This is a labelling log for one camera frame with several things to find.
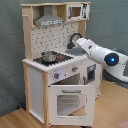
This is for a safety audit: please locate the grey ice dispenser panel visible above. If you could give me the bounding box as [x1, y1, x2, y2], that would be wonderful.
[87, 64, 96, 81]

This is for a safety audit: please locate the silver cooking pot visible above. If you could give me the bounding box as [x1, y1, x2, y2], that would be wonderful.
[41, 51, 57, 62]

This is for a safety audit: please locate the black faucet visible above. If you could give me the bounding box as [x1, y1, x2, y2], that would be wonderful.
[67, 33, 82, 49]

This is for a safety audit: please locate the grey range hood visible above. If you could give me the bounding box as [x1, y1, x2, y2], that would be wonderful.
[35, 5, 64, 27]

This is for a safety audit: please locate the wooden toy kitchen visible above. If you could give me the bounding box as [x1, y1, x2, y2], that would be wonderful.
[22, 2, 102, 128]

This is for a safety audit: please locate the grey cabinet door handle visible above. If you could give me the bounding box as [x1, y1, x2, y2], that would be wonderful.
[83, 76, 87, 85]

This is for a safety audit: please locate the white oven door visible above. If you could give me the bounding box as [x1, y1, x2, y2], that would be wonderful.
[49, 85, 95, 126]

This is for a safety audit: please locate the toy microwave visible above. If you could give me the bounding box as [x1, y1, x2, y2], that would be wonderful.
[67, 3, 90, 21]

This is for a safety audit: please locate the grey sink basin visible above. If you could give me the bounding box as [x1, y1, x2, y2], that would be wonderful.
[66, 47, 86, 56]

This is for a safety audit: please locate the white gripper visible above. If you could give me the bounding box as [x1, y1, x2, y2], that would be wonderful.
[76, 38, 97, 58]

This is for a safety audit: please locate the red stove knob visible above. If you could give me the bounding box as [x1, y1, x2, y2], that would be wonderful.
[72, 67, 78, 72]
[54, 73, 60, 79]

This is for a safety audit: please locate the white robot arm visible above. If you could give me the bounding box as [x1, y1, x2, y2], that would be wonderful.
[76, 38, 128, 83]

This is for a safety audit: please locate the right red stove knob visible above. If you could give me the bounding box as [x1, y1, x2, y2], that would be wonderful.
[72, 67, 78, 72]

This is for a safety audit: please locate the left red stove knob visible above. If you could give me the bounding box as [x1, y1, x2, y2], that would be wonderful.
[54, 73, 60, 79]

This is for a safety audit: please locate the black stovetop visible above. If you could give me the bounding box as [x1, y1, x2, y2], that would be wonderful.
[34, 54, 71, 66]

